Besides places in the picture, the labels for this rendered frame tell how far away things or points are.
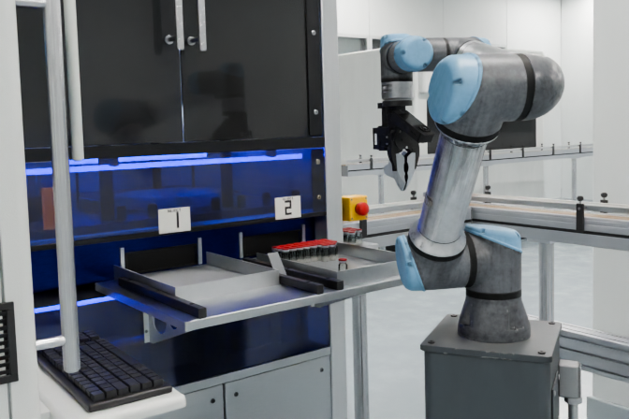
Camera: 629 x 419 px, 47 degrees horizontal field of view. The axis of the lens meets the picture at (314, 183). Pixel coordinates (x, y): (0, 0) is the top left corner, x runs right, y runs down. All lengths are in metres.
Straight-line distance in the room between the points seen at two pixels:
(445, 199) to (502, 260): 0.23
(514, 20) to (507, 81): 9.06
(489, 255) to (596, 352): 1.05
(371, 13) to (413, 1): 0.70
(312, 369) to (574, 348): 0.90
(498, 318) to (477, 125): 0.46
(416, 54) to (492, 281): 0.50
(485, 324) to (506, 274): 0.11
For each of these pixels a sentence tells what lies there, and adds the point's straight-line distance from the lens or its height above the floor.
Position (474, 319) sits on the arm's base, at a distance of 1.55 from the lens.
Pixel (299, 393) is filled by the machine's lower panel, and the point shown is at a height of 0.49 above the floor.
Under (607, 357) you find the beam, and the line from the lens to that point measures 2.49.
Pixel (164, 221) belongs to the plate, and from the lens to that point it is 1.79.
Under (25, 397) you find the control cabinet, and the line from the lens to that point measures 1.16.
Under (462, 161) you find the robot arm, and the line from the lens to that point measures 1.30.
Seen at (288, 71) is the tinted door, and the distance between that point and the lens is 1.99.
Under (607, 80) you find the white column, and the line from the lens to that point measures 3.06.
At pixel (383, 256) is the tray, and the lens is 1.88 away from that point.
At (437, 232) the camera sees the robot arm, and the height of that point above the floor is 1.03.
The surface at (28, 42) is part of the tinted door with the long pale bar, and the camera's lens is 1.70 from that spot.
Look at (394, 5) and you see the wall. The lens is 8.67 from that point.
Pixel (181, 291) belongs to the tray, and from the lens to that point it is 1.55.
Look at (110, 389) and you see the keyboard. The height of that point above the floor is 0.83.
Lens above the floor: 1.24
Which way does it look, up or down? 5 degrees down
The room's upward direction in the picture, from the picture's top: 2 degrees counter-clockwise
